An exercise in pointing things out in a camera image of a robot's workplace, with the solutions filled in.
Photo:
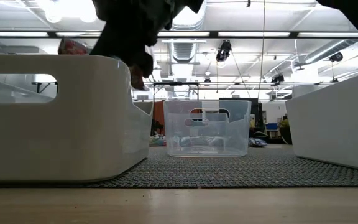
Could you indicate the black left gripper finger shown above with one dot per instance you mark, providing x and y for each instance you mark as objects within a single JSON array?
[
  {"x": 141, "y": 59},
  {"x": 106, "y": 45}
]

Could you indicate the green and orange granola bar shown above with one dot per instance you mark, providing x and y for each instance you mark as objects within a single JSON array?
[{"x": 158, "y": 140}]

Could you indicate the orange room partition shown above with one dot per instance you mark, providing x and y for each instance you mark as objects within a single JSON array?
[{"x": 158, "y": 112}]

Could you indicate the clear plastic bin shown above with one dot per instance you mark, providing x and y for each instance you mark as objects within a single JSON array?
[{"x": 170, "y": 124}]

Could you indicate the black ceiling-hung device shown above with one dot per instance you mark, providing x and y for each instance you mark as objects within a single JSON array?
[
  {"x": 336, "y": 57},
  {"x": 224, "y": 51},
  {"x": 277, "y": 78}
]

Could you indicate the frosted translucent plastic bin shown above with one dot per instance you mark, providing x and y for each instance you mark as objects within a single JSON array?
[{"x": 73, "y": 130}]

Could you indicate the linear pendant ceiling light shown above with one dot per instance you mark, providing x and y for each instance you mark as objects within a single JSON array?
[{"x": 253, "y": 34}]

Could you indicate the black background cabinet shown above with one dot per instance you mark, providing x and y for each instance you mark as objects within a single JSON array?
[{"x": 255, "y": 115}]

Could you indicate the dark woven placemat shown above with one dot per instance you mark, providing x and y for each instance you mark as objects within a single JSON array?
[{"x": 228, "y": 171}]

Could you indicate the blue storage box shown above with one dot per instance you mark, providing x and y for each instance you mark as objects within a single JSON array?
[{"x": 272, "y": 126}]

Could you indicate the white plastic bin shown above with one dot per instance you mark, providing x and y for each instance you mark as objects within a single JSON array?
[{"x": 337, "y": 130}]

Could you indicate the silver ceiling air duct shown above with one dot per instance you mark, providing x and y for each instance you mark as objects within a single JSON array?
[{"x": 191, "y": 21}]

